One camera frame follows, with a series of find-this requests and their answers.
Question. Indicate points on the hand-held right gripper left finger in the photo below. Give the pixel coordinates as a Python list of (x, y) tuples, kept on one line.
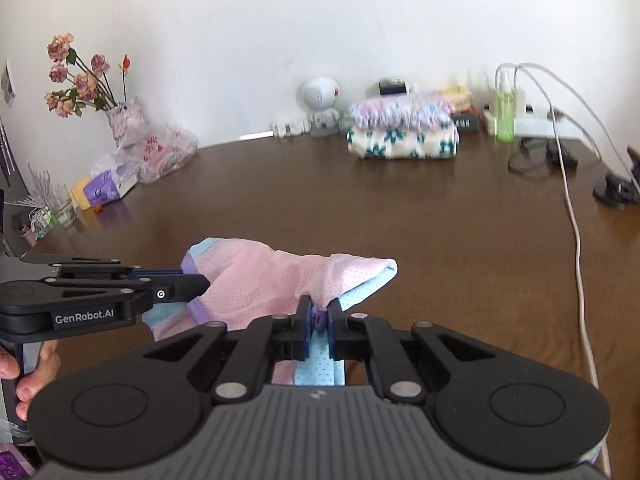
[(302, 322)]

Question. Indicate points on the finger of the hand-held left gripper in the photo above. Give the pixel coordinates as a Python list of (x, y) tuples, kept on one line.
[(100, 267), (175, 290)]

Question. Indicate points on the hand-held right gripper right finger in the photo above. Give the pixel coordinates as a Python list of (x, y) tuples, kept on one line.
[(335, 327)]

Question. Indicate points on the pink and blue garment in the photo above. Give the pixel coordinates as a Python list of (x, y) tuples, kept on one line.
[(260, 280)]

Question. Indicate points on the person's left hand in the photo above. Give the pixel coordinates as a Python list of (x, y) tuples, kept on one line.
[(47, 365)]

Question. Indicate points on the purple tissue pack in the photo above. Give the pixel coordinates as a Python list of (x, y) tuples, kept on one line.
[(105, 190)]

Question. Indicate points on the dried lavender in glass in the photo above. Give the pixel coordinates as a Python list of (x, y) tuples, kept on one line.
[(50, 200)]

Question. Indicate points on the clear plastic bag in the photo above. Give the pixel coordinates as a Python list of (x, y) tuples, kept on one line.
[(160, 152)]

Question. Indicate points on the patterned flower vase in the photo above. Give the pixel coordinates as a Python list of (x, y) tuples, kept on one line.
[(125, 122)]

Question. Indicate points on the purple patterned item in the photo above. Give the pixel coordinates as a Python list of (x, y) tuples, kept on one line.
[(15, 462)]

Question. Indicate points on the dried rose bouquet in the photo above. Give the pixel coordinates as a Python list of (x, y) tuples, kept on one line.
[(80, 80)]

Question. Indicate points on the white small power strip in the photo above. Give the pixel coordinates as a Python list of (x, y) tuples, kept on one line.
[(290, 127)]

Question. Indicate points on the folded teal flower cloth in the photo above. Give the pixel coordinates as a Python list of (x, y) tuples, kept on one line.
[(400, 142)]

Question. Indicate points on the folded pink ruffled cloth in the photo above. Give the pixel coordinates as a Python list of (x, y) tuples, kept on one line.
[(400, 110)]

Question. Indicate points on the white robot-shaped speaker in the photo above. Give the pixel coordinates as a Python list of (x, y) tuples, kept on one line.
[(317, 95)]

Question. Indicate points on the small black carton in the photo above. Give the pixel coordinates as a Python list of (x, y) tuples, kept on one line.
[(465, 122)]

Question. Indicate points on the black box device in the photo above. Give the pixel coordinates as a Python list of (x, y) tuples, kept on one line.
[(395, 87)]

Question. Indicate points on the yellow packets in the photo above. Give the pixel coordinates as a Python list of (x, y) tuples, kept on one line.
[(456, 99)]

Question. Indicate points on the green spray bottle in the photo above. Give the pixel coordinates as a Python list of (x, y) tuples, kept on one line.
[(505, 115)]

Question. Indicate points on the white charger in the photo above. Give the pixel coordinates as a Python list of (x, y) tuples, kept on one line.
[(519, 105)]

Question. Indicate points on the black phone stand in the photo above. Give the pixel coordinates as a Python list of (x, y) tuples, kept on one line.
[(615, 192)]

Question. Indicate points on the smartphone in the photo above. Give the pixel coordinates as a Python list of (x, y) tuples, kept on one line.
[(634, 165)]

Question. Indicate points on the wall switch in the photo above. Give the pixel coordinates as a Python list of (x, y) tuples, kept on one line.
[(7, 82)]

